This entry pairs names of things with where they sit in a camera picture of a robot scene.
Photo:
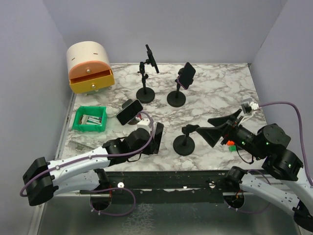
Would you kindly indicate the black phone on brown stand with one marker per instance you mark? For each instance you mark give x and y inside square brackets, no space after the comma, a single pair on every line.
[129,111]

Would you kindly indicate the green plastic bin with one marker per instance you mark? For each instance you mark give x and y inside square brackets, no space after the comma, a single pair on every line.
[90,119]

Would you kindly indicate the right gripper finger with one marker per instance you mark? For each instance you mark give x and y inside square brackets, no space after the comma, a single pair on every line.
[213,134]
[217,121]

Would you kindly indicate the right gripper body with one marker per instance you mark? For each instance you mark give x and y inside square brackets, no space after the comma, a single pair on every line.
[239,134]

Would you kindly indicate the black front rail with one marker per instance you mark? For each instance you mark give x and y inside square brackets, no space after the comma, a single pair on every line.
[153,187]

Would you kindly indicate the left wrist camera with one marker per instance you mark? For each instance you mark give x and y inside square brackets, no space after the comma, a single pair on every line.
[145,124]

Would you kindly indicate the back left phone stand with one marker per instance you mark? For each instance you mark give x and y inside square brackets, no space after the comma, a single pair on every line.
[145,94]

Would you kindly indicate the beige drawer cabinet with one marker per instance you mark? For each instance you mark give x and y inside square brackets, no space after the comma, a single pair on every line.
[85,52]

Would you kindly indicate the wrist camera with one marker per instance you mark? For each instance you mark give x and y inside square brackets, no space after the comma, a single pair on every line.
[249,107]
[145,124]

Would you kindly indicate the orange upper drawer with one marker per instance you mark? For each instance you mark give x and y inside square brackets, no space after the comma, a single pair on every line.
[88,70]

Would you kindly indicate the black phone back left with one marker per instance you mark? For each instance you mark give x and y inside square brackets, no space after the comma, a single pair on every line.
[151,59]

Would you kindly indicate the back middle phone stand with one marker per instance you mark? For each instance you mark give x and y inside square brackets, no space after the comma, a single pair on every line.
[176,98]

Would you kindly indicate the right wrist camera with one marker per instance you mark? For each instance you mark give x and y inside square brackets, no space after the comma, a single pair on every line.
[249,107]

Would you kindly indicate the yellow lower drawer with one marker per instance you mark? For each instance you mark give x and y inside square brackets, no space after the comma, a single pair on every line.
[92,82]

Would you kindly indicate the black phone stand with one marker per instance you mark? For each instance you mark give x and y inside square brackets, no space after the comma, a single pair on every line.
[184,145]

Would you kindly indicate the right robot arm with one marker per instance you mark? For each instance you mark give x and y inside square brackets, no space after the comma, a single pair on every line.
[270,145]

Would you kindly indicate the grey black phone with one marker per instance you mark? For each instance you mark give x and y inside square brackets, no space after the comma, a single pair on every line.
[157,137]

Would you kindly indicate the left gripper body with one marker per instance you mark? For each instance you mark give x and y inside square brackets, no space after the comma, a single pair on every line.
[148,150]

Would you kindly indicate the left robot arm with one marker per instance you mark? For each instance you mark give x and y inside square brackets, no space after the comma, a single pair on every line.
[44,179]

